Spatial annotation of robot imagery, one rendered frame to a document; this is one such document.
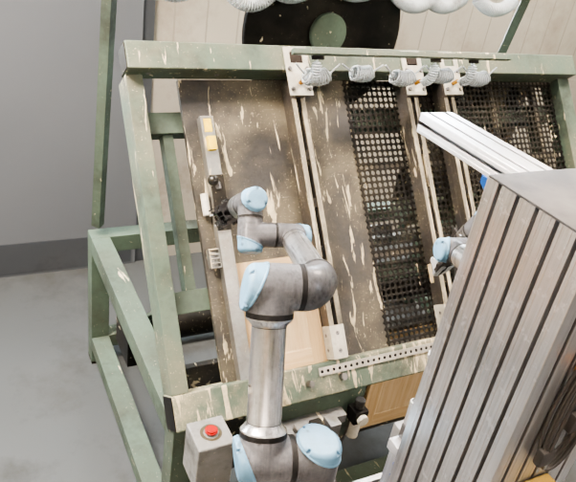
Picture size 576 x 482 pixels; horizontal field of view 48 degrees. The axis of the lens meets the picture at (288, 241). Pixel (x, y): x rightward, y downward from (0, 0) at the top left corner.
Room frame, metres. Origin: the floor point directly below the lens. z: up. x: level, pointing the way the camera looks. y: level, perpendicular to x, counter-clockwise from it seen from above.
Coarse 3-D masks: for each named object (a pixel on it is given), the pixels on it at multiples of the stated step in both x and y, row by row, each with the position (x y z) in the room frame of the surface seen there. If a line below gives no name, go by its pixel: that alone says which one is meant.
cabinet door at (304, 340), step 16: (288, 256) 2.07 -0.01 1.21; (240, 272) 1.94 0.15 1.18; (304, 320) 1.95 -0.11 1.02; (320, 320) 1.97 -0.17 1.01; (288, 336) 1.89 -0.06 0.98; (304, 336) 1.92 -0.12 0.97; (320, 336) 1.94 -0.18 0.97; (288, 352) 1.85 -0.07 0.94; (304, 352) 1.88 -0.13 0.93; (320, 352) 1.90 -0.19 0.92; (288, 368) 1.81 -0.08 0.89
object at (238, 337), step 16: (208, 160) 2.12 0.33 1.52; (208, 176) 2.09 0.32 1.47; (208, 192) 2.08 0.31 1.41; (224, 240) 1.97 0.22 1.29; (224, 256) 1.93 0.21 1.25; (224, 272) 1.90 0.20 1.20; (224, 288) 1.88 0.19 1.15; (240, 320) 1.82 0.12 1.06; (240, 336) 1.79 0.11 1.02; (240, 352) 1.75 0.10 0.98; (240, 368) 1.72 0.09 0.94
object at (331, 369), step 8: (424, 344) 2.08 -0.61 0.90; (392, 352) 2.00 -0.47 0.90; (400, 352) 2.02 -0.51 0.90; (408, 352) 2.03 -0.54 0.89; (416, 352) 2.05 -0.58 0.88; (360, 360) 1.92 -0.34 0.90; (368, 360) 1.94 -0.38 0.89; (376, 360) 1.95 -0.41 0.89; (384, 360) 1.97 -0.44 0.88; (320, 368) 1.83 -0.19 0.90; (328, 368) 1.85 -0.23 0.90; (336, 368) 1.86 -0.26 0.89; (344, 368) 1.88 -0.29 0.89; (352, 368) 1.89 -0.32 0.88; (320, 376) 1.82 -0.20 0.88
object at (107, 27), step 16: (112, 0) 2.50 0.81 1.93; (528, 0) 3.57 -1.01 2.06; (112, 16) 2.52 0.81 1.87; (112, 32) 2.53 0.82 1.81; (512, 32) 3.60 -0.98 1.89; (112, 48) 2.55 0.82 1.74; (112, 64) 2.57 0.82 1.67; (96, 128) 2.58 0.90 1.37; (96, 144) 2.60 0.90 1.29; (96, 160) 2.61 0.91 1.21; (96, 176) 2.62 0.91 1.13; (96, 192) 2.63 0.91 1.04; (96, 208) 2.64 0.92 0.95; (96, 224) 2.66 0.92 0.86
